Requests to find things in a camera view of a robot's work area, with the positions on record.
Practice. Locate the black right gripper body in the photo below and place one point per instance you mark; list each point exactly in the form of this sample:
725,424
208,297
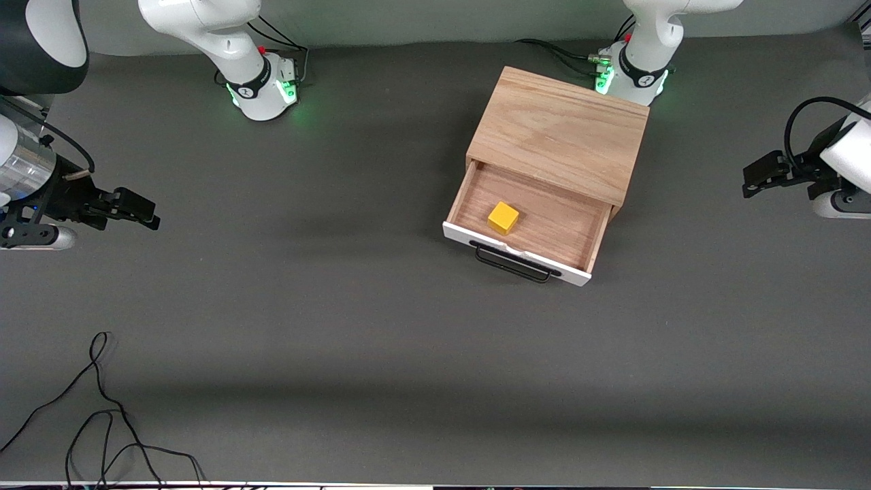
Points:
68,197

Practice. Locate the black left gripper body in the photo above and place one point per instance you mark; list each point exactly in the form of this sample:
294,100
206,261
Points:
805,168

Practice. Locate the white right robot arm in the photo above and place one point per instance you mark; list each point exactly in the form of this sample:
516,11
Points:
224,41

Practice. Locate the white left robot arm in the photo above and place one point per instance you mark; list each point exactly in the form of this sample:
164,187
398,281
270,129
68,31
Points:
650,41

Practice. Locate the yellow cube block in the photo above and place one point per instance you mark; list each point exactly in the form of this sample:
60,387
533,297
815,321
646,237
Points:
502,218

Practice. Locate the wooden drawer cabinet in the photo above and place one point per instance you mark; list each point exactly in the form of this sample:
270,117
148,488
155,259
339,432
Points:
558,129

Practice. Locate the aluminium frame rail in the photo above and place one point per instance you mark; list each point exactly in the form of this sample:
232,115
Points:
863,26

